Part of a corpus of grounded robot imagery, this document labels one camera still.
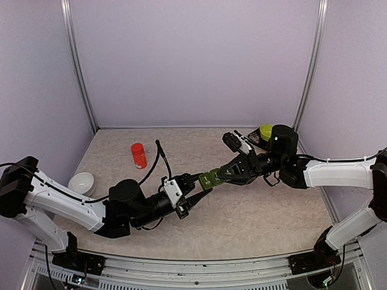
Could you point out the right aluminium frame post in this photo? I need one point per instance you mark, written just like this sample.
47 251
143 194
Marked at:
312 66

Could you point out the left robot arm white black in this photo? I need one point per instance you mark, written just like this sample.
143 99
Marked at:
27 194

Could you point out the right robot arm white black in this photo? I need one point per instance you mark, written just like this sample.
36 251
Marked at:
300 171

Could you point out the white bowl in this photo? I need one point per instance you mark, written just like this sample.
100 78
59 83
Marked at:
82 183

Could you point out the left aluminium frame post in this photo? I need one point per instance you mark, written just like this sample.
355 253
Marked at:
71 36

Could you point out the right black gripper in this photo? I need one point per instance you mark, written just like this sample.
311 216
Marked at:
247 168

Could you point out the black patterned square plate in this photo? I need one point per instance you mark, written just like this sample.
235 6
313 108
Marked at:
256 139

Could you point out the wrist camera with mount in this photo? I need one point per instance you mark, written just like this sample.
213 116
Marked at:
236 142
176 197

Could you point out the aluminium frame post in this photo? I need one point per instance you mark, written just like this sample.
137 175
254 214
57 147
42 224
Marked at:
312 66
71 36

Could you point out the green weekly pill organizer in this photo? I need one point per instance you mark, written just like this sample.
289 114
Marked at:
209 180

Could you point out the front aluminium rail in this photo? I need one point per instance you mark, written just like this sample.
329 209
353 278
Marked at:
268 272

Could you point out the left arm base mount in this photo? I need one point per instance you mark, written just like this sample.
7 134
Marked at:
81 262

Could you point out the orange pill bottle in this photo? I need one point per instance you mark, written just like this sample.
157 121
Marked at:
139 156

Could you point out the lime green bowl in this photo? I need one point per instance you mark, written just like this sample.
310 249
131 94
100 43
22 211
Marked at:
265 131

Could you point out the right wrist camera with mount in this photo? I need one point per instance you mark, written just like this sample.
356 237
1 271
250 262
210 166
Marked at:
236 142

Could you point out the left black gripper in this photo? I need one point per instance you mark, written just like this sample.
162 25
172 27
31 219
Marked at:
184 181

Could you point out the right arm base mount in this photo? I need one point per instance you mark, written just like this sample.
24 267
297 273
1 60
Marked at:
313 261

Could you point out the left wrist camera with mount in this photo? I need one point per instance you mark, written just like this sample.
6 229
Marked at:
176 197

